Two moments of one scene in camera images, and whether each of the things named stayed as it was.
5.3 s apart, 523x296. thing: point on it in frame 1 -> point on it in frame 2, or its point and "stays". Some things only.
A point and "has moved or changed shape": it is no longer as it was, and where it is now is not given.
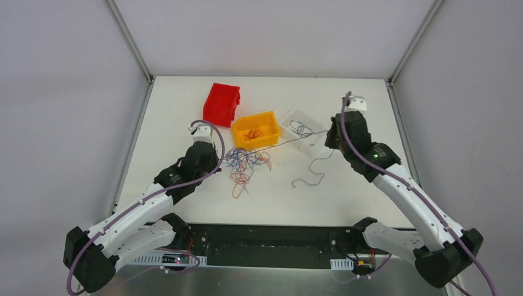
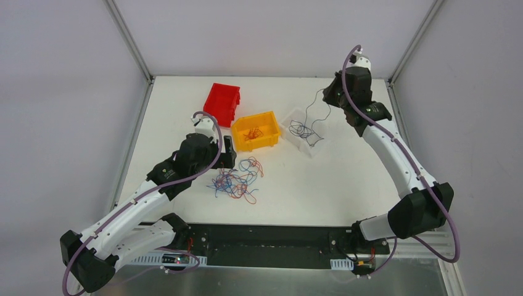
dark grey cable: [311, 162] -> [304, 131]
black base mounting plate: [277, 245] stays
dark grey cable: [302, 131] stays
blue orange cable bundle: [242, 162] has moved or changed shape
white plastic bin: [304, 132] stays
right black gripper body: [338, 133] -> [332, 94]
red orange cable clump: [254, 133] stays
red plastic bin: [219, 106] stays
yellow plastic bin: [258, 130] stays
